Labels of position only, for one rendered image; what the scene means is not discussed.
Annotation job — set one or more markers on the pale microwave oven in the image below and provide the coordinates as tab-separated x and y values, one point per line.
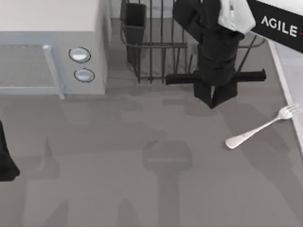
71	21

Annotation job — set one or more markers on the pale grey rounded box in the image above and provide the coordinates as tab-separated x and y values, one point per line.
233	16

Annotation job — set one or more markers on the black cutlery holder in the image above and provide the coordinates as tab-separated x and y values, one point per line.
134	21

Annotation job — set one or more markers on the silver fork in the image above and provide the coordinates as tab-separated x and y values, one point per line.
255	130

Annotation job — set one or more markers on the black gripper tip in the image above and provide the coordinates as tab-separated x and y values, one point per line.
7	156

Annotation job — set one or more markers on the microwave oven door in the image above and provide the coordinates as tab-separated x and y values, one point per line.
23	66

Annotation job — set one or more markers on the round microwave knob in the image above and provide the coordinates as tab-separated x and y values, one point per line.
79	55
84	75

